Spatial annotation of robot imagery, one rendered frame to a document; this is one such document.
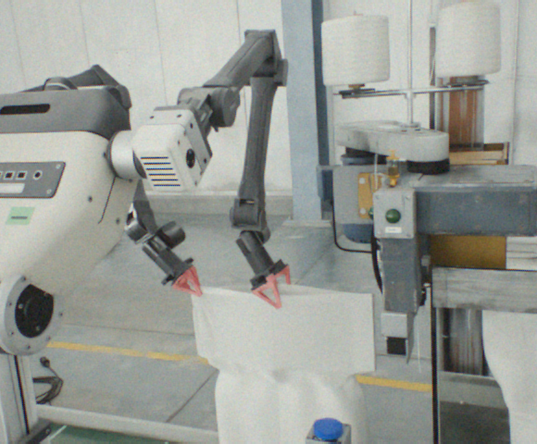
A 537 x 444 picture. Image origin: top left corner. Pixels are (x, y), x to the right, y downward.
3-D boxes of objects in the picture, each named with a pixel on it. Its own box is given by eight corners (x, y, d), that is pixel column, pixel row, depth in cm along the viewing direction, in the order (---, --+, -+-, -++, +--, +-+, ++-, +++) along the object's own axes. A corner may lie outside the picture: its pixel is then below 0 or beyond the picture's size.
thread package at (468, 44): (430, 80, 140) (430, 2, 136) (437, 79, 153) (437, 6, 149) (501, 75, 135) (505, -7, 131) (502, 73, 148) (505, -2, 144)
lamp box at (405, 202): (374, 237, 121) (372, 192, 119) (379, 231, 125) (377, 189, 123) (413, 239, 118) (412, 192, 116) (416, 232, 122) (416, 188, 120)
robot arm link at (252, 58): (244, 20, 154) (283, 19, 151) (252, 72, 162) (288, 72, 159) (172, 96, 120) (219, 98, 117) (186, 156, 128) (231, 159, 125)
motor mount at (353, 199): (333, 225, 168) (330, 166, 165) (339, 219, 174) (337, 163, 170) (441, 227, 158) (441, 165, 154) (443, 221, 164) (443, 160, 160)
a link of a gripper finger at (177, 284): (216, 281, 166) (193, 257, 167) (204, 290, 159) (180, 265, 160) (203, 297, 169) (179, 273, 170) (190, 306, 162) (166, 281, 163)
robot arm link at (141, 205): (93, 102, 176) (112, 82, 169) (111, 104, 180) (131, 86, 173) (122, 241, 165) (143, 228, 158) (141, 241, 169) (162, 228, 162)
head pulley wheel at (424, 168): (404, 175, 132) (404, 163, 131) (410, 167, 140) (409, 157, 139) (448, 174, 129) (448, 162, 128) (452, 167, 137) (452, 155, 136)
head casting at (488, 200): (380, 311, 129) (377, 173, 122) (399, 274, 151) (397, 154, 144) (541, 324, 118) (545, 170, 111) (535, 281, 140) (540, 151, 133)
